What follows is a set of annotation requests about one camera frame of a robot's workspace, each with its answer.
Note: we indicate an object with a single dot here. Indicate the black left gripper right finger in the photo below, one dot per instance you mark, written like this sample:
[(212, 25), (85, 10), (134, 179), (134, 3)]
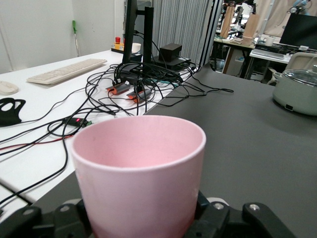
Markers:
[(242, 223)]

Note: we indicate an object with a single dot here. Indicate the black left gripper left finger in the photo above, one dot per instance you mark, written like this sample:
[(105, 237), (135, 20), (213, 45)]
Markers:
[(37, 225)]

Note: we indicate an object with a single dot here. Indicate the pink plastic cup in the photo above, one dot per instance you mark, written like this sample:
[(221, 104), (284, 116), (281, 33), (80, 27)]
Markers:
[(138, 173)]

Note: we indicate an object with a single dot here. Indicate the black curved plastic object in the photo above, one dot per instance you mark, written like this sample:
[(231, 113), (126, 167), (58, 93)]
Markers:
[(10, 119)]

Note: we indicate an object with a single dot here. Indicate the small black LED device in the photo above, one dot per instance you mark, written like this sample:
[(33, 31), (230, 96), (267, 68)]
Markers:
[(76, 121)]

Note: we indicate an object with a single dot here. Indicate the sage green cooking pot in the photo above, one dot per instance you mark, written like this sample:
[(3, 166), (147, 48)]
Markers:
[(297, 99)]

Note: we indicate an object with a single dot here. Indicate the white computer mouse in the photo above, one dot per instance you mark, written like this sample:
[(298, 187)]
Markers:
[(7, 88)]

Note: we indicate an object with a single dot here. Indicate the white computer keyboard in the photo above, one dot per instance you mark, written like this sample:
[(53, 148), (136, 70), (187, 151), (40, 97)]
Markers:
[(67, 72)]

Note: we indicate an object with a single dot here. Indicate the glass pot lid beige knob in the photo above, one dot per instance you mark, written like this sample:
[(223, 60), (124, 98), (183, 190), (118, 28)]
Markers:
[(302, 77)]

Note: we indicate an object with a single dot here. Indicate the grey orange adapter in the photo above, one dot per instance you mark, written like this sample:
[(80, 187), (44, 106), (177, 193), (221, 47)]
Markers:
[(119, 88), (140, 95)]

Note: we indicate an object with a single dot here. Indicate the black flat device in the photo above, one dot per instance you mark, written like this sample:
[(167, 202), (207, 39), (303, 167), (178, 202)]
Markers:
[(180, 63)]

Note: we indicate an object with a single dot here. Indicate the white background keyboard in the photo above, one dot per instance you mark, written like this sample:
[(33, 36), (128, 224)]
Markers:
[(267, 53)]

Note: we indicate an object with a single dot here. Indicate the beige chair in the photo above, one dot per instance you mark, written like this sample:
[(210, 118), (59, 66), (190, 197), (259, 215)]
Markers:
[(299, 59)]

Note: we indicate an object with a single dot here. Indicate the white mug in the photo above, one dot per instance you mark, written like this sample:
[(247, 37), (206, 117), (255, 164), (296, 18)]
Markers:
[(269, 41)]

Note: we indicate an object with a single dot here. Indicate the dark brown box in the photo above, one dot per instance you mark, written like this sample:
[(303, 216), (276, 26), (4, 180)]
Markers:
[(171, 49)]

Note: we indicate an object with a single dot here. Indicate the tall wooden box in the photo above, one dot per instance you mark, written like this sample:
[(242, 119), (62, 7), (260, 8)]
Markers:
[(251, 27), (226, 22)]

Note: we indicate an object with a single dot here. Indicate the yellow emergency stop button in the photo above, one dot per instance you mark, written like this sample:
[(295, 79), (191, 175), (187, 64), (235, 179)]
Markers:
[(117, 45)]

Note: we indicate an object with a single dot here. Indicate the black background monitor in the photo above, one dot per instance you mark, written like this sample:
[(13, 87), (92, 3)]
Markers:
[(299, 29)]

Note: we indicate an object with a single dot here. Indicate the black monitor stand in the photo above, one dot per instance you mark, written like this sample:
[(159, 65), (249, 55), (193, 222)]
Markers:
[(148, 37)]

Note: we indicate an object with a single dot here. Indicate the grey pleated curtain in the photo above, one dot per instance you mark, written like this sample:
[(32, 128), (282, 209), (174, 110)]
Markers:
[(178, 22)]

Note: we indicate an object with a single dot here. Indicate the black flat monitor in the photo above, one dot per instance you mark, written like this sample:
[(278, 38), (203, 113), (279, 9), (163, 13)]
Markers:
[(130, 29)]

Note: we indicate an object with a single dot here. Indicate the black frame post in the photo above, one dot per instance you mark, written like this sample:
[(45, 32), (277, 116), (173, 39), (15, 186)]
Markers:
[(209, 32)]

